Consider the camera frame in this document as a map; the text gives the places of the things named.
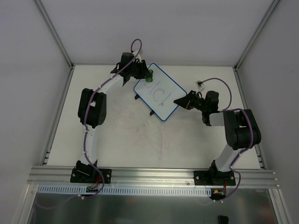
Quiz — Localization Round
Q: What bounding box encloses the green bone-shaped eraser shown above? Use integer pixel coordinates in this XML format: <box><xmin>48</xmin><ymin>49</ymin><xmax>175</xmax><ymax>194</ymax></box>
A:
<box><xmin>145</xmin><ymin>69</ymin><xmax>153</xmax><ymax>83</ymax></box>

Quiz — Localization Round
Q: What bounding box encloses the blue framed whiteboard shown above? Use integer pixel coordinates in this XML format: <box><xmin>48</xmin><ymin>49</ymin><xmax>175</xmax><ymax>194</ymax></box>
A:
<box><xmin>134</xmin><ymin>63</ymin><xmax>187</xmax><ymax>121</ymax></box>

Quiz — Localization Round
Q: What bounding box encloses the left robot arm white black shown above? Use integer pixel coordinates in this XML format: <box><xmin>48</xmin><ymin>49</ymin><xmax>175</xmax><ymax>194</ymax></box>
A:
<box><xmin>70</xmin><ymin>50</ymin><xmax>153</xmax><ymax>183</ymax></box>

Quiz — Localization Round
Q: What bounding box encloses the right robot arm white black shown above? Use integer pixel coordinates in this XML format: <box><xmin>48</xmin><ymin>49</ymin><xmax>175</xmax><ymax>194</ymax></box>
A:
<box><xmin>174</xmin><ymin>91</ymin><xmax>261</xmax><ymax>186</ymax></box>

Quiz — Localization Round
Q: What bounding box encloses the black object bottom edge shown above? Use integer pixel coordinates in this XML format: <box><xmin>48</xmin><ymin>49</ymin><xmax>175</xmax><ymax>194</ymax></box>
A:
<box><xmin>218</xmin><ymin>216</ymin><xmax>229</xmax><ymax>224</ymax></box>

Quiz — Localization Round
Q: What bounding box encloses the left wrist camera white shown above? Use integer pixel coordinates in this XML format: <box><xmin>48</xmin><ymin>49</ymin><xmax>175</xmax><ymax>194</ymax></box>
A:
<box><xmin>132</xmin><ymin>50</ymin><xmax>142</xmax><ymax>63</ymax></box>

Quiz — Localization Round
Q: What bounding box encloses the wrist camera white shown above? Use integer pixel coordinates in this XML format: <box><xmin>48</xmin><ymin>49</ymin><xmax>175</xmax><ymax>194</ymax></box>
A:
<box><xmin>132</xmin><ymin>50</ymin><xmax>142</xmax><ymax>63</ymax></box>
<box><xmin>196</xmin><ymin>80</ymin><xmax>205</xmax><ymax>92</ymax></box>

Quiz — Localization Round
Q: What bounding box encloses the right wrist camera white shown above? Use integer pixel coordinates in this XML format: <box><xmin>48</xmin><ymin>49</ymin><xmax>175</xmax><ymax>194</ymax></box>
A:
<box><xmin>196</xmin><ymin>80</ymin><xmax>205</xmax><ymax>92</ymax></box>

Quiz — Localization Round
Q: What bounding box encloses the left aluminium frame post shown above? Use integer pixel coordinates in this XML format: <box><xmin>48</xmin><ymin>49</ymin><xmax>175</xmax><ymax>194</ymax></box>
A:
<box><xmin>33</xmin><ymin>0</ymin><xmax>74</xmax><ymax>69</ymax></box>

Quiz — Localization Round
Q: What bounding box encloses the aluminium frame post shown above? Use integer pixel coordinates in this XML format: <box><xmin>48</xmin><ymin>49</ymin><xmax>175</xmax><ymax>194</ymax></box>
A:
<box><xmin>33</xmin><ymin>0</ymin><xmax>74</xmax><ymax>69</ymax></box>
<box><xmin>234</xmin><ymin>0</ymin><xmax>281</xmax><ymax>71</ymax></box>

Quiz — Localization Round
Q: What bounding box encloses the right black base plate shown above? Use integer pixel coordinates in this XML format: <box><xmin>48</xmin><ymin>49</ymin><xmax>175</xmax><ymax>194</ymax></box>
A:
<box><xmin>193</xmin><ymin>170</ymin><xmax>236</xmax><ymax>186</ymax></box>

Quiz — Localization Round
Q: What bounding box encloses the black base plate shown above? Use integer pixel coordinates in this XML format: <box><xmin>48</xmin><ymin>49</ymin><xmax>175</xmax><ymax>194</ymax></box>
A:
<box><xmin>70</xmin><ymin>167</ymin><xmax>112</xmax><ymax>184</ymax></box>
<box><xmin>193</xmin><ymin>170</ymin><xmax>236</xmax><ymax>186</ymax></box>

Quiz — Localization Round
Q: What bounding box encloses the right aluminium frame post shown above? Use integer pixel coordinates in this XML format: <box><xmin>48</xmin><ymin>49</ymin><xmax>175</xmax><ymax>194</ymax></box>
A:
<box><xmin>234</xmin><ymin>0</ymin><xmax>281</xmax><ymax>71</ymax></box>

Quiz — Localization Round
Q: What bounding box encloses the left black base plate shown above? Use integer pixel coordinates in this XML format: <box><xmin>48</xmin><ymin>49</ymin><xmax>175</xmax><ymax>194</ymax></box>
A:
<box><xmin>70</xmin><ymin>167</ymin><xmax>112</xmax><ymax>184</ymax></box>

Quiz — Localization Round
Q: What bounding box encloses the aluminium mounting rail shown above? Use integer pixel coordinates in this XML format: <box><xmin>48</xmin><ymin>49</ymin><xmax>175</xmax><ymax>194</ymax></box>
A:
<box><xmin>27</xmin><ymin>166</ymin><xmax>280</xmax><ymax>189</ymax></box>

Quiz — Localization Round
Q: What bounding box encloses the white slotted cable duct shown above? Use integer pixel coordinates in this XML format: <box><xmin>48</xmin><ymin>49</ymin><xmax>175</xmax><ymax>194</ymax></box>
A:
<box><xmin>37</xmin><ymin>185</ymin><xmax>212</xmax><ymax>197</ymax></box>

